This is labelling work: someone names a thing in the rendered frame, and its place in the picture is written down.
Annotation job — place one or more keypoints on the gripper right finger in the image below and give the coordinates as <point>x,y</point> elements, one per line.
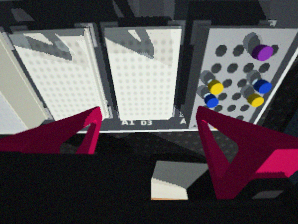
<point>263,152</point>

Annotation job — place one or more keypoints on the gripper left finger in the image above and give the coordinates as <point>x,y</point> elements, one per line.
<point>49,137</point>

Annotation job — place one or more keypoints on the white well plate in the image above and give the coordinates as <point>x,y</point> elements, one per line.
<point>63,66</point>
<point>143,63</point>

